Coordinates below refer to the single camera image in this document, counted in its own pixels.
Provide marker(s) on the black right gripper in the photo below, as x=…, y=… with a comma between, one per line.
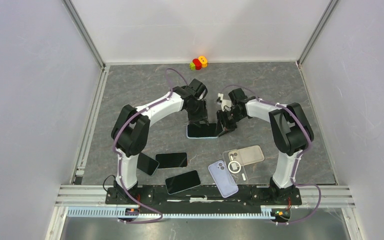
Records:
x=220, y=115

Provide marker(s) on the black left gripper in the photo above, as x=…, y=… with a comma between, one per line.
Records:
x=202, y=116

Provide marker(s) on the light blue phone case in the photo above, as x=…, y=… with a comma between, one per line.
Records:
x=188, y=130

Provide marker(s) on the black smartphone carried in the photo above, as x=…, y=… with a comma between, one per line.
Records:
x=202, y=130

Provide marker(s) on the clear magsafe phone case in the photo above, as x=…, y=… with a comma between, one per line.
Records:
x=235, y=166

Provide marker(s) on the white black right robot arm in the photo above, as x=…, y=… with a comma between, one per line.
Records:
x=291, y=131

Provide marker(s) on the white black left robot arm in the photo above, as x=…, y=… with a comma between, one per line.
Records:
x=131, y=130

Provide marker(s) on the beige translucent phone case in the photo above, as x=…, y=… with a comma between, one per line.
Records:
x=247, y=156

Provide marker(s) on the lilac phone case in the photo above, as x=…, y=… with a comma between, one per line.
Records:
x=223, y=179

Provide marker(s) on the black smartphone middle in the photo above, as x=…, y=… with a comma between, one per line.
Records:
x=172, y=160

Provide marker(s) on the black smartphone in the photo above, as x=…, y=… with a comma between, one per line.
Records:
x=147, y=164
x=172, y=160
x=182, y=182

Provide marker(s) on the colourful toy blocks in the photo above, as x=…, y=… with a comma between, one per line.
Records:
x=198, y=63

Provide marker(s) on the black smartphone front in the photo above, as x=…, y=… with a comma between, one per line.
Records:
x=182, y=182

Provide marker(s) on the black smartphone leftmost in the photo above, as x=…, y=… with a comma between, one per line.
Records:
x=147, y=164

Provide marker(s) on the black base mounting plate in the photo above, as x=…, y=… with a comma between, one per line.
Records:
x=203, y=199

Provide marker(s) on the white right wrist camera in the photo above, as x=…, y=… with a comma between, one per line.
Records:
x=225, y=104

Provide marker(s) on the light blue toothed rail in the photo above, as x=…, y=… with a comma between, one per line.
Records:
x=123, y=213

